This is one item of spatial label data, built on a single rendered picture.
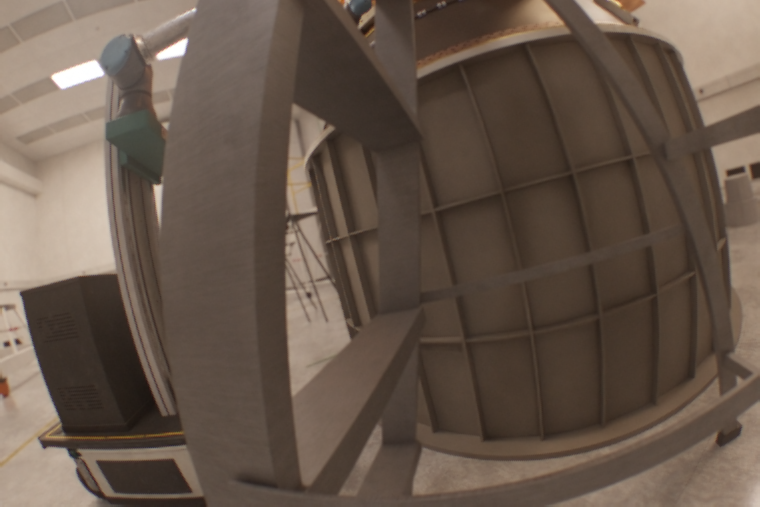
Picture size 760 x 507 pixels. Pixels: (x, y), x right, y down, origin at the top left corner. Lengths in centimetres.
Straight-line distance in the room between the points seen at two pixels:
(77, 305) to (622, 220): 160
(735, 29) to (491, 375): 607
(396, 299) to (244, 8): 49
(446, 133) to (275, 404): 82
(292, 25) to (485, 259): 78
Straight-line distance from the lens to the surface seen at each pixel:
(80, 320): 119
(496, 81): 91
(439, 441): 118
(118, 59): 107
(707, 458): 105
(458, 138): 89
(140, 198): 146
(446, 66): 90
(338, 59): 26
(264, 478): 19
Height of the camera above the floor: 74
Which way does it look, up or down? 3 degrees up
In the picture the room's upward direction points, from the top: 14 degrees counter-clockwise
